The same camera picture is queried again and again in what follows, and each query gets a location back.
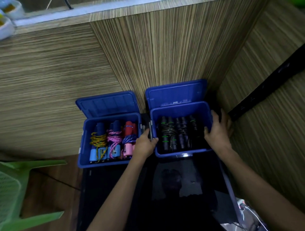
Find person's left forearm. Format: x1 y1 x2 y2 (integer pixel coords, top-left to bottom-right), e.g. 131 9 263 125
86 156 149 231

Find black jump rope purple rings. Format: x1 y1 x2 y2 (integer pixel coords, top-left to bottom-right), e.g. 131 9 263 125
176 116 190 150

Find black jump rope green rings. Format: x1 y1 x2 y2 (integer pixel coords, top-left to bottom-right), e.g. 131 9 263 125
189 115 200 148
159 116 178 153

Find white plastic container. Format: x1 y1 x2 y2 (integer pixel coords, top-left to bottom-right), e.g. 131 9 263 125
0 14 16 40
0 0 26 20

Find green plastic chair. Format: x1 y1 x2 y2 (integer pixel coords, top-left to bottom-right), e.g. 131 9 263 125
0 160 68 231

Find black wall strip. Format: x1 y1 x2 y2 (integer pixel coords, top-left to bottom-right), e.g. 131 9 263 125
227 44 305 122

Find blue bin with coloured ropes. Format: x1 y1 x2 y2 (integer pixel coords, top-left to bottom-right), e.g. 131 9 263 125
77 112 142 169

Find person's left hand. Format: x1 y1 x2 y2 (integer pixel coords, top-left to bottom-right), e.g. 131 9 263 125
132 129 159 159

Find blue jump rope red handles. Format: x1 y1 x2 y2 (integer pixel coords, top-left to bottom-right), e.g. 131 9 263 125
122 121 138 159

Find white window sill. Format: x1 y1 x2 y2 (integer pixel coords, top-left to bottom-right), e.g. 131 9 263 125
14 0 165 27

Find pink jump rope blue handles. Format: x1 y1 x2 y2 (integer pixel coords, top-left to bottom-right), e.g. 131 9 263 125
106 120 123 159

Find blue bin with black ropes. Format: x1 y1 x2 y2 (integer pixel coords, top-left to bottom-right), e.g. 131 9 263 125
149 101 214 158

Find blue bin lid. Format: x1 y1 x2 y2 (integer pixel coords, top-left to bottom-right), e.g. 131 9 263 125
145 79 208 110
75 91 140 119

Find yellow jump rope blue handles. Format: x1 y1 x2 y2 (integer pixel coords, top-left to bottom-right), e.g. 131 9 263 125
89 122 108 164

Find person's right hand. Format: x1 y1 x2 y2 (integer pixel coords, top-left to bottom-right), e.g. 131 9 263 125
204 109 234 156

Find white cable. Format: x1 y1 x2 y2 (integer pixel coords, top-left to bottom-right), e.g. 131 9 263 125
239 203 270 231

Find person's right forearm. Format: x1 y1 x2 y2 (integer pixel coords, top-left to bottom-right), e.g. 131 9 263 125
218 149 305 231

